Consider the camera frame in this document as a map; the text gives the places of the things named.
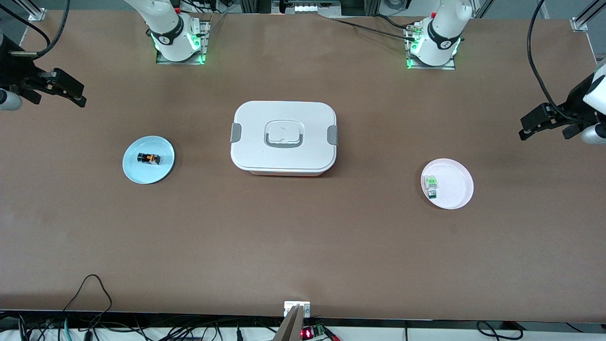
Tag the circuit board with red display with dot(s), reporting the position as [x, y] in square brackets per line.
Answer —
[310, 333]

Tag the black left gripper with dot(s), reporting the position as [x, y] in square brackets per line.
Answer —
[574, 103]

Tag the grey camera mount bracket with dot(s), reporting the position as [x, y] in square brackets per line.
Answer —
[293, 327]

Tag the white lidded lunch box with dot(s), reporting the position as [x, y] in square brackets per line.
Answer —
[284, 161]

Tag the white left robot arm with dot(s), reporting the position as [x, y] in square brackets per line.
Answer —
[442, 28]

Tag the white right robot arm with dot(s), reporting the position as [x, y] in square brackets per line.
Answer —
[165, 23]

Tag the light blue round plate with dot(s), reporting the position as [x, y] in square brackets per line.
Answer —
[142, 173]

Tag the green and clear push switch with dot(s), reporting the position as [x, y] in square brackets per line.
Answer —
[431, 182]

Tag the pale pink round plate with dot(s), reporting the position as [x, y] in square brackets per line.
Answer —
[454, 184]

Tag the orange and black push switch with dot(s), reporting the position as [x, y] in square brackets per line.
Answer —
[149, 158]

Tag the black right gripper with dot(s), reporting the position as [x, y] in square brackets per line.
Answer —
[14, 72]

